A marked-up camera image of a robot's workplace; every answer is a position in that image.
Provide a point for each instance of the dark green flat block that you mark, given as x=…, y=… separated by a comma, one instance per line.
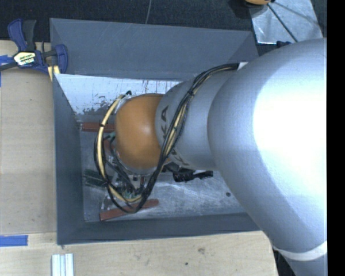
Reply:
x=93, y=177

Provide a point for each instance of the red-brown flat block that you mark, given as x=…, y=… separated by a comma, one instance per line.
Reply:
x=89, y=126
x=115, y=212

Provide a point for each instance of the pale wood flat board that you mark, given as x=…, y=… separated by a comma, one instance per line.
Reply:
x=26, y=154

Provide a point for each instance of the grey metal bin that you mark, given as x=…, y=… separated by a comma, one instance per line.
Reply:
x=138, y=47

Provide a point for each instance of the black cylinder on white bracket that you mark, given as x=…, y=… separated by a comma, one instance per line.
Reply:
x=187, y=176

